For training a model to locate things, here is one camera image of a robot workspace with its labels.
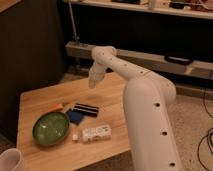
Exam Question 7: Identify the wall shelf with clutter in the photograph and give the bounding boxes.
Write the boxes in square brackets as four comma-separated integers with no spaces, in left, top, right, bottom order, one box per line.
[62,0,213,20]

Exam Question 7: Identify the grey bench rail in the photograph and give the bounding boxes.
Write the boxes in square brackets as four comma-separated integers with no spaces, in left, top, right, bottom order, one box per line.
[65,42,213,79]

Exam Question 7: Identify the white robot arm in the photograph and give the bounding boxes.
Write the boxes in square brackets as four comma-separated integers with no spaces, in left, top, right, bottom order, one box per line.
[89,46,184,171]

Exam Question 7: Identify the wooden low table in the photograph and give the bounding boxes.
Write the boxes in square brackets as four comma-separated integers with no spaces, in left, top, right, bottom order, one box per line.
[17,73,130,171]

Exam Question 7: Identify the black cables on floor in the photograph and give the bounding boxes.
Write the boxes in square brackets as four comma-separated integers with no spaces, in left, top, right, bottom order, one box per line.
[196,71,213,171]

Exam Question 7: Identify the small white cube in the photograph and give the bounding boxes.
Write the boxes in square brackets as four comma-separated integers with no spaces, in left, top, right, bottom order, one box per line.
[72,133,79,142]

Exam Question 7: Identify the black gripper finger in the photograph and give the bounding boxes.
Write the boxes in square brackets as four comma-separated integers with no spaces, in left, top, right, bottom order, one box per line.
[87,107,99,117]
[73,104,88,113]

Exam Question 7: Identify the blue eraser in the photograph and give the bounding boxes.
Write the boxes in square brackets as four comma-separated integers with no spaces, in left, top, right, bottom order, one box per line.
[66,110,84,125]

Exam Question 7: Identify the white cup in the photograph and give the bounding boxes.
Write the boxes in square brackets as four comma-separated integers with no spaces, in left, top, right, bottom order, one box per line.
[0,148,26,171]

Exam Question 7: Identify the green bowl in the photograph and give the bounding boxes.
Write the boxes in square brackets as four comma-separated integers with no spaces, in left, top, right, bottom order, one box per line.
[32,112,70,146]

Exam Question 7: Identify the black handle on rail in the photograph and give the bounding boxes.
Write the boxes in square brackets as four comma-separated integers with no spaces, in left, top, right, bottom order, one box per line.
[164,56,194,66]

